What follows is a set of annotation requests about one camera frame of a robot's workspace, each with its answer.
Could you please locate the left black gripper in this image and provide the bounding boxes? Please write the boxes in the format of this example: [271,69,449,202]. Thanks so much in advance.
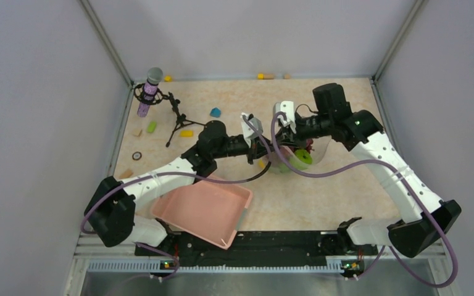
[212,134,279,164]

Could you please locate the green lime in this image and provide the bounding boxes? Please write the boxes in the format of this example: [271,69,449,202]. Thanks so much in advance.
[294,149,313,165]

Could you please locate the clear zip top bag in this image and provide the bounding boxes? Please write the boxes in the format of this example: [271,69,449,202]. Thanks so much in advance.
[261,102,331,176]

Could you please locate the red sweet potato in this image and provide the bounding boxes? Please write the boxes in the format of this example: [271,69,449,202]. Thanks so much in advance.
[277,146,296,174]

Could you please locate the dark red grapes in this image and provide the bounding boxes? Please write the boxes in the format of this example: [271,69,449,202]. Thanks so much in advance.
[305,139,314,154]

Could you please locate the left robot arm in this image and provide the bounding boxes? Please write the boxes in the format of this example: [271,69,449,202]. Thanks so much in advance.
[80,113,271,255]

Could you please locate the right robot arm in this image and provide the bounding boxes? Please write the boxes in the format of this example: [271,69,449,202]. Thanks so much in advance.
[271,83,462,260]

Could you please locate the blue block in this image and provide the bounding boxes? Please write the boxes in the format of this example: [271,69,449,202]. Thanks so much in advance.
[209,107,222,118]

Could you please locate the yellow and wood cylinder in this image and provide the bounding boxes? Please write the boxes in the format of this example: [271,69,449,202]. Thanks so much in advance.
[257,73,275,80]

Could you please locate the pink plastic basket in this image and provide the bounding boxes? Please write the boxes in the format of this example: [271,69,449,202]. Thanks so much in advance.
[150,181,254,250]

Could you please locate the green block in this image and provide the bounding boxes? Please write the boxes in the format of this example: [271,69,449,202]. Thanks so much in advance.
[146,121,157,133]

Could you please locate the small wooden cube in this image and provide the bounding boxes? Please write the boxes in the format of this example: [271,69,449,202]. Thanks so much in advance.
[133,129,142,137]

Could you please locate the purple microphone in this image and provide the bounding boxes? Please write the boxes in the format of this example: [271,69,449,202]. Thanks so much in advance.
[137,67,164,118]

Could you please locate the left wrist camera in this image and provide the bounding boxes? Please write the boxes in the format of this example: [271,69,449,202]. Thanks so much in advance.
[240,112,264,148]

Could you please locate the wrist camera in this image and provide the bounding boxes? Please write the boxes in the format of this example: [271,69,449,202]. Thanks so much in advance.
[240,112,264,148]
[273,101,296,133]

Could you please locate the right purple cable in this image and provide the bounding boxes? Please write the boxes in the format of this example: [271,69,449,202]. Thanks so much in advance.
[270,111,459,289]

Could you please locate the purple cable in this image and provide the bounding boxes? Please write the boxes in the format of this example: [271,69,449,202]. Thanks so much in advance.
[270,111,459,289]
[80,115,273,271]

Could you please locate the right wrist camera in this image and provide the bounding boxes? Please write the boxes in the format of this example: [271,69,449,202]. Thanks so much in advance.
[273,101,296,133]

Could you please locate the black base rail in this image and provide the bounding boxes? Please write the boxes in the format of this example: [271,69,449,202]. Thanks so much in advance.
[156,231,364,268]

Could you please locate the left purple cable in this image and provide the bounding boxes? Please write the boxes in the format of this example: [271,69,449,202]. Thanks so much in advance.
[80,115,273,271]

